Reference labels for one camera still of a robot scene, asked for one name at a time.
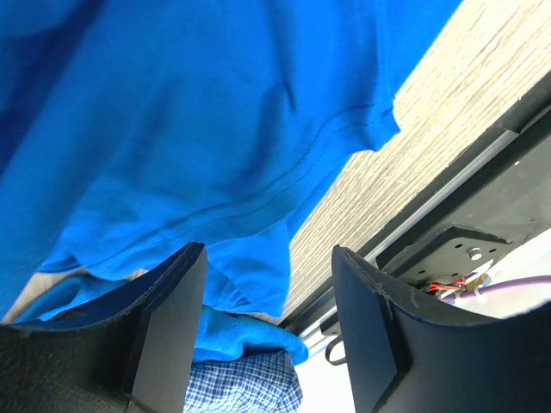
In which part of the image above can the blue printed t shirt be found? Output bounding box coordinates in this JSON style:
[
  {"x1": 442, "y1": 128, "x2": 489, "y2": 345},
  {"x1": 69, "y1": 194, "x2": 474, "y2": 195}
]
[{"x1": 1, "y1": 1, "x2": 458, "y2": 317}]

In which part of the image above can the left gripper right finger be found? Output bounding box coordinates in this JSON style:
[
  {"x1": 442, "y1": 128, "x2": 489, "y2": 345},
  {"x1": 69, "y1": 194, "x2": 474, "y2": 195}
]
[{"x1": 331, "y1": 246, "x2": 550, "y2": 412}]

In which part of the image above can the blue checkered shirt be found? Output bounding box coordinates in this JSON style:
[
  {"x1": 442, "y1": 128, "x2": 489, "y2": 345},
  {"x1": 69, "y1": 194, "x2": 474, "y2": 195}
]
[{"x1": 183, "y1": 350, "x2": 303, "y2": 413}]

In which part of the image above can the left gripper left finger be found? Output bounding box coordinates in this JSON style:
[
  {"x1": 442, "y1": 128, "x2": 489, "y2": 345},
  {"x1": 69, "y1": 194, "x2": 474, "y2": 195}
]
[{"x1": 1, "y1": 243, "x2": 207, "y2": 412}]

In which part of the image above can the aluminium rail frame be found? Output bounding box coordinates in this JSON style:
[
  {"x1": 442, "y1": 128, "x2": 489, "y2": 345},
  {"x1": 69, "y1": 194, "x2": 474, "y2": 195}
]
[{"x1": 295, "y1": 130, "x2": 519, "y2": 357}]

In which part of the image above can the blue cloth under checkered shirt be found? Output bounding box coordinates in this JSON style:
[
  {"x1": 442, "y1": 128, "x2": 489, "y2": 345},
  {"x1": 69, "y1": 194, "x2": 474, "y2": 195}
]
[{"x1": 3, "y1": 271, "x2": 309, "y2": 365}]

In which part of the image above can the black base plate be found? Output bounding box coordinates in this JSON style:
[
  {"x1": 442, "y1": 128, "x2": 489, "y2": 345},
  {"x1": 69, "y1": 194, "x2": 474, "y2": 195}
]
[{"x1": 279, "y1": 77, "x2": 551, "y2": 367}]

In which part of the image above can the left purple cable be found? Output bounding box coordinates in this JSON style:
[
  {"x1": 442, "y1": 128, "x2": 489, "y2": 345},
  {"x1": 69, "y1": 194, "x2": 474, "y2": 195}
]
[{"x1": 438, "y1": 274, "x2": 551, "y2": 306}]

